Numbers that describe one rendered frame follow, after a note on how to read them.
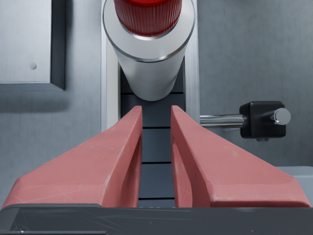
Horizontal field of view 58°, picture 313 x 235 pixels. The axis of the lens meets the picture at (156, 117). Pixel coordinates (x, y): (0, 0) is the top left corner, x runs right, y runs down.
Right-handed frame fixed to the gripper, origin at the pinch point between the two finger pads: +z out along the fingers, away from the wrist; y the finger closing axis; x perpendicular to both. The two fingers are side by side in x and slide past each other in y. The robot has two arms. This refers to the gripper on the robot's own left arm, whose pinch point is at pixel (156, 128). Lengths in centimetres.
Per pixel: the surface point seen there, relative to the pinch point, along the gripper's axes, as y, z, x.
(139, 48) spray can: 0.9, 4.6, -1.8
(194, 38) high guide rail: -3.2, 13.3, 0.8
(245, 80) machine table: -11.6, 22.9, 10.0
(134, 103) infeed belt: 2.4, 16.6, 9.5
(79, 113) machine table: 9.9, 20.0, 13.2
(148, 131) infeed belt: 0.9, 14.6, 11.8
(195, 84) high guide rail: -3.2, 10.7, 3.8
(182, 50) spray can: -1.5, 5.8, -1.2
